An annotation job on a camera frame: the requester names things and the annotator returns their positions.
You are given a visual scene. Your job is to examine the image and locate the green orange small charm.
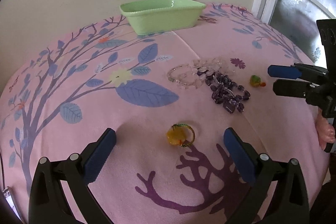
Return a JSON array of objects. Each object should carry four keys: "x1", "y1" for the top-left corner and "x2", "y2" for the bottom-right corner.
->
[{"x1": 249, "y1": 75, "x2": 266, "y2": 88}]

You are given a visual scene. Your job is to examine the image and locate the purple bead bracelet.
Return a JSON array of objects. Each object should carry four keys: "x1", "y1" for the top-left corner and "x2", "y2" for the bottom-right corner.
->
[{"x1": 196, "y1": 66, "x2": 251, "y2": 115}]

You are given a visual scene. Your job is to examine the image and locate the clear crystal bracelet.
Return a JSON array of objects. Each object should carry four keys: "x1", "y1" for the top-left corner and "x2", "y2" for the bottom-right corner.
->
[{"x1": 167, "y1": 56, "x2": 232, "y2": 90}]

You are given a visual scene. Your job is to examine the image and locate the yellow pendant green cord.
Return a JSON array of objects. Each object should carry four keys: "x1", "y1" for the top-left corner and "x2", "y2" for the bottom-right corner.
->
[{"x1": 166, "y1": 123, "x2": 197, "y2": 148}]

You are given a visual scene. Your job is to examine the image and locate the person's right hand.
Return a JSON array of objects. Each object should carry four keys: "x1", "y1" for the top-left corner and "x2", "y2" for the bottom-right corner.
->
[{"x1": 315, "y1": 109, "x2": 335, "y2": 150}]

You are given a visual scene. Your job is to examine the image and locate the pink tree-print bedsheet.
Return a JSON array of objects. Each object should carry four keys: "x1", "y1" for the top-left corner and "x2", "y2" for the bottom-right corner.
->
[{"x1": 1, "y1": 4, "x2": 329, "y2": 223}]

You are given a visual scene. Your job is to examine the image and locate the green plastic tray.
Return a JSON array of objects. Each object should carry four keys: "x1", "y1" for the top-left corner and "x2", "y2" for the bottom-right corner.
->
[{"x1": 120, "y1": 0, "x2": 206, "y2": 35}]

